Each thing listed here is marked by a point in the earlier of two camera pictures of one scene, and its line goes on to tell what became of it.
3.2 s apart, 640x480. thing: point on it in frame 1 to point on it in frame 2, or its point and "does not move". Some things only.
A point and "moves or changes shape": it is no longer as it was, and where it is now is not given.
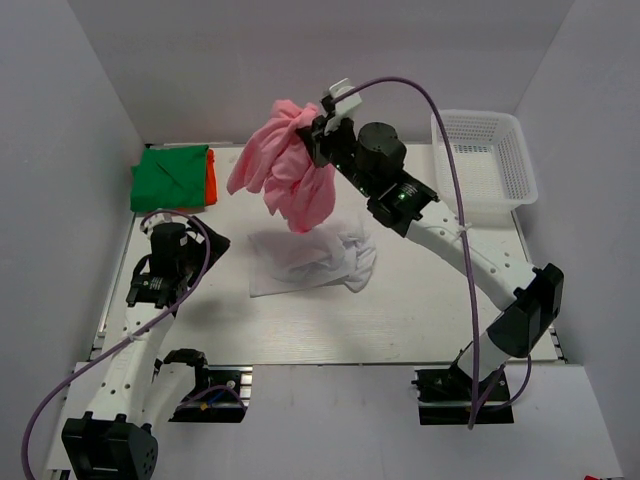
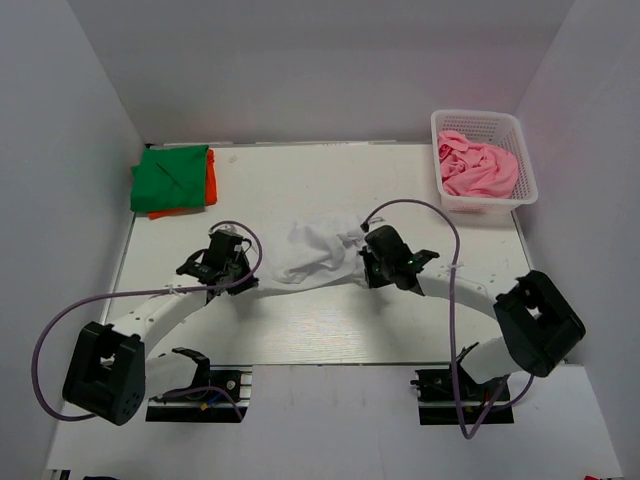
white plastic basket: x=493 y=169 does not move
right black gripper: x=320 y=138 to x=368 y=261
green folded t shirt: x=169 y=177 does not move
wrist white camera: x=345 y=97 to x=375 y=223
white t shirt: x=283 y=260 moves or changes shape
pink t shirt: x=277 y=162 to x=471 y=169
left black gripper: x=201 y=245 to x=240 y=278
